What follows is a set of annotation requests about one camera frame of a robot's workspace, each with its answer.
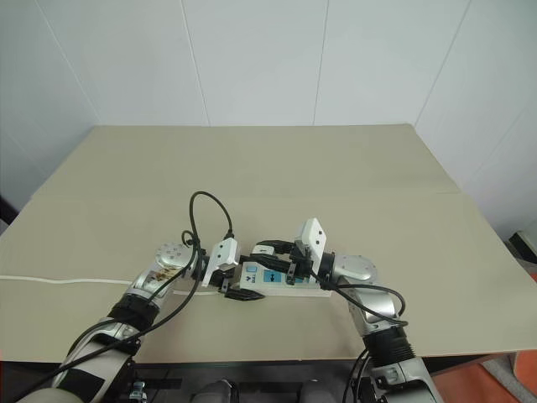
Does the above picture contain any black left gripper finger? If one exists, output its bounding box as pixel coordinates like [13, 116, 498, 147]
[223, 288, 266, 303]

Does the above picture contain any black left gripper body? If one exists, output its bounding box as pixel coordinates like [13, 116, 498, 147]
[209, 268, 238, 295]

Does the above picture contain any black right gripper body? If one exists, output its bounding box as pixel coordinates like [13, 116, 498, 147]
[286, 246, 316, 283]

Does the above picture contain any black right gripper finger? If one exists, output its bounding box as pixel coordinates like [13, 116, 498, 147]
[255, 238, 297, 255]
[250, 253, 295, 275]

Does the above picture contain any white power strip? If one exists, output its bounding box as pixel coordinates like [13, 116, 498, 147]
[232, 254, 333, 301]

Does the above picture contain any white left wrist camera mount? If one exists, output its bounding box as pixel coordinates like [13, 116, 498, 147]
[201, 237, 242, 289]

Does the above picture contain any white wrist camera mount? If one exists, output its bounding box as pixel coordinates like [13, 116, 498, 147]
[293, 217, 330, 279]
[201, 237, 242, 289]

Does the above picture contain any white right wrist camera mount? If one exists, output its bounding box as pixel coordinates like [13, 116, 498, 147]
[293, 217, 330, 279]

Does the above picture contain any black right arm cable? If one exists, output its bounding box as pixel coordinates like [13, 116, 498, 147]
[316, 268, 410, 403]

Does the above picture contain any white power strip cable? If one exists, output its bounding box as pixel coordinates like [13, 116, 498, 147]
[0, 274, 222, 297]

